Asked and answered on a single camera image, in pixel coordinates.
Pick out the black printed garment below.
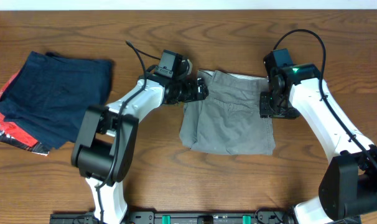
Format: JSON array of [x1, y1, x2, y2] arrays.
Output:
[[0, 130, 50, 156]]

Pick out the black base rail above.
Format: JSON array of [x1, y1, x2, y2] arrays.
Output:
[[49, 210, 362, 224]]

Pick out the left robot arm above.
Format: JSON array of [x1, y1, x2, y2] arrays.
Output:
[[71, 50, 208, 223]]

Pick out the folded red garment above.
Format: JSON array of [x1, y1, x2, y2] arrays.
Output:
[[0, 72, 38, 147]]

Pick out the folded navy blue garment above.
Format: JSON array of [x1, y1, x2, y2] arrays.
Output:
[[0, 52, 113, 149]]

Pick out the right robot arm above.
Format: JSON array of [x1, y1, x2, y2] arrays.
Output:
[[259, 49, 377, 223]]

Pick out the grey shorts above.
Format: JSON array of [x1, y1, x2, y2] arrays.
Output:
[[179, 70, 276, 155]]

